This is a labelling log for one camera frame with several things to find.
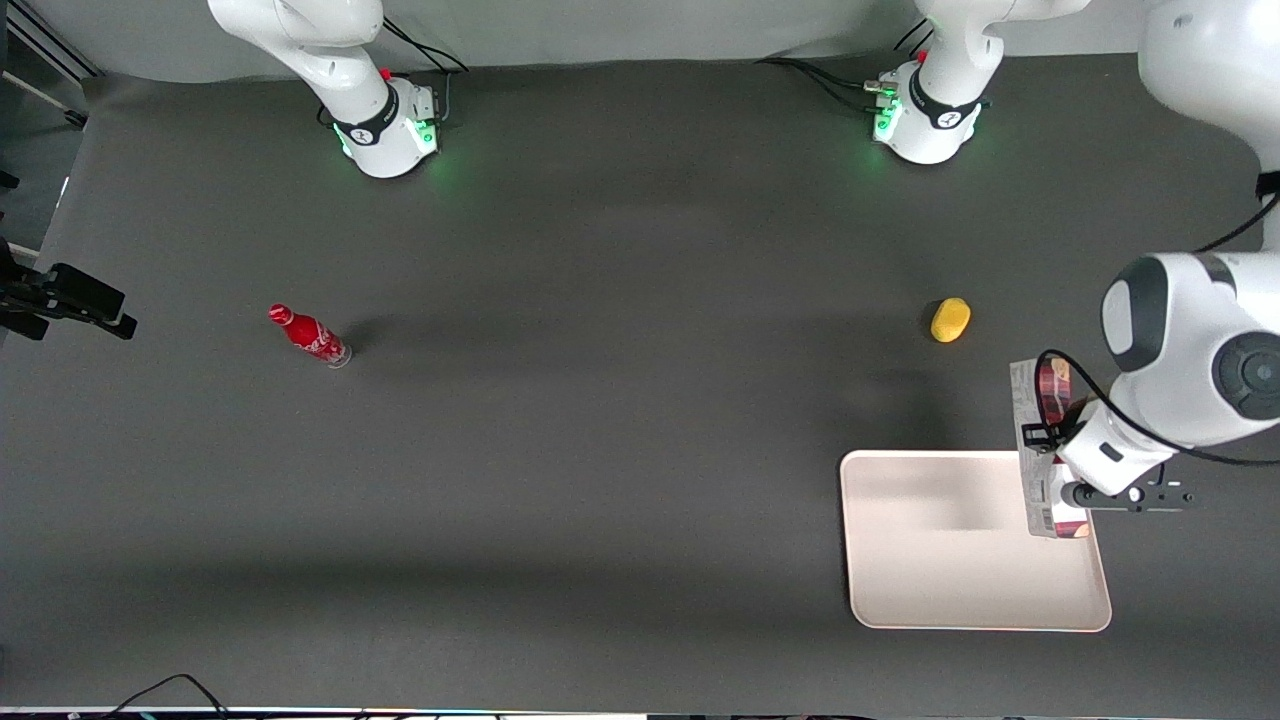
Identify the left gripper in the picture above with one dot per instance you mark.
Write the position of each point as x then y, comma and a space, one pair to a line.
1049, 436

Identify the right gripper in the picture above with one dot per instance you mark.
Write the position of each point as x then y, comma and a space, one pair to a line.
48, 292

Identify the red cookie box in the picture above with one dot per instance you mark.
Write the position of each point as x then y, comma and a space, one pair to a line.
1040, 490

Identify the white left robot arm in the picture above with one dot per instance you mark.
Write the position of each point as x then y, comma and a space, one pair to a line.
1190, 350

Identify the white plastic tray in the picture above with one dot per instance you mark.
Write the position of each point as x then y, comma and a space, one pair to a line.
950, 560

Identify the red cola bottle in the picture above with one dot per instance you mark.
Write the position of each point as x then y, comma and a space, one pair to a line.
308, 334

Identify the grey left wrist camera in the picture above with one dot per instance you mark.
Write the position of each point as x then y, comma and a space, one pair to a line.
1150, 497

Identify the aluminium frame bar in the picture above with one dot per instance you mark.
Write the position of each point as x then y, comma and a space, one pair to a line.
50, 38

